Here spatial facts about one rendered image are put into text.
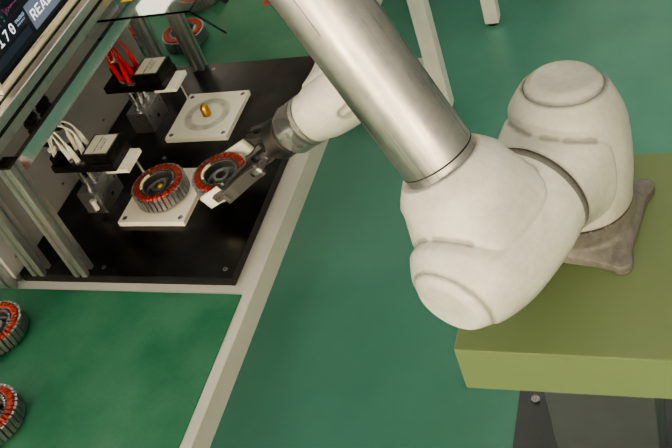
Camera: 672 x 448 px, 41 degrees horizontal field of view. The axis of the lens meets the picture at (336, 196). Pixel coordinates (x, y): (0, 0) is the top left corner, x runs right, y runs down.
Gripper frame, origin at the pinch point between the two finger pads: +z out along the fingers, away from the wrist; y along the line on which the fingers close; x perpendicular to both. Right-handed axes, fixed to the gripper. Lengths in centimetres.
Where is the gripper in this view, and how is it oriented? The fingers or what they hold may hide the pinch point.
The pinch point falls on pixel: (222, 176)
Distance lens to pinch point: 169.7
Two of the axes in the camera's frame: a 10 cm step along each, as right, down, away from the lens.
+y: -2.6, 7.1, -6.5
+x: 7.1, 6.0, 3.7
